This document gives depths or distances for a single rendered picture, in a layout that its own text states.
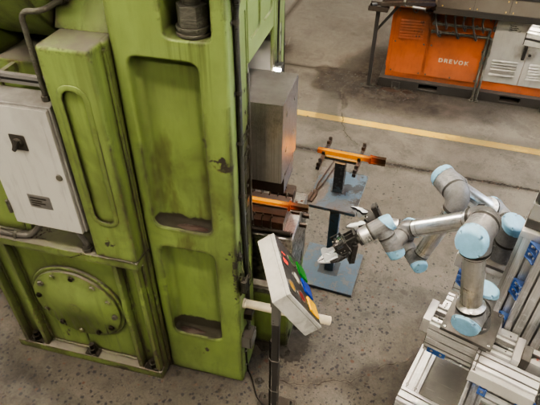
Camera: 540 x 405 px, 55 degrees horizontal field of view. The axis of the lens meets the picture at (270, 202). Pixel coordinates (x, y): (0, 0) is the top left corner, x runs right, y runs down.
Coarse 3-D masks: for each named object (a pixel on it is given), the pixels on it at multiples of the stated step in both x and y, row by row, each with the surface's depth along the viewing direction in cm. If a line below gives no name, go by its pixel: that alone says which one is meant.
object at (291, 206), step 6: (252, 198) 267; (258, 198) 267; (264, 198) 267; (276, 204) 265; (282, 204) 264; (288, 204) 263; (294, 204) 263; (300, 204) 263; (288, 210) 264; (294, 210) 264; (300, 210) 264; (306, 210) 263
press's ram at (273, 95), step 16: (256, 80) 226; (272, 80) 226; (288, 80) 226; (256, 96) 215; (272, 96) 215; (288, 96) 218; (256, 112) 215; (272, 112) 213; (288, 112) 224; (256, 128) 219; (272, 128) 217; (288, 128) 230; (256, 144) 224; (272, 144) 222; (288, 144) 236; (256, 160) 230; (272, 160) 228; (288, 160) 243; (256, 176) 236; (272, 176) 233
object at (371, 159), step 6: (318, 150) 305; (324, 150) 304; (330, 150) 304; (336, 150) 304; (342, 156) 302; (348, 156) 301; (354, 156) 300; (360, 156) 300; (366, 156) 300; (372, 156) 298; (372, 162) 300; (378, 162) 298; (384, 162) 297
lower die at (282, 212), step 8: (256, 192) 274; (280, 200) 268; (288, 200) 269; (256, 208) 264; (264, 208) 264; (272, 208) 264; (280, 208) 264; (256, 216) 261; (264, 216) 261; (280, 216) 260; (256, 224) 262; (264, 224) 260; (272, 224) 259; (280, 224) 258
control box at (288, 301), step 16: (272, 240) 217; (272, 256) 211; (288, 256) 222; (272, 272) 206; (288, 272) 209; (272, 288) 200; (288, 288) 196; (288, 304) 198; (304, 304) 205; (304, 320) 206
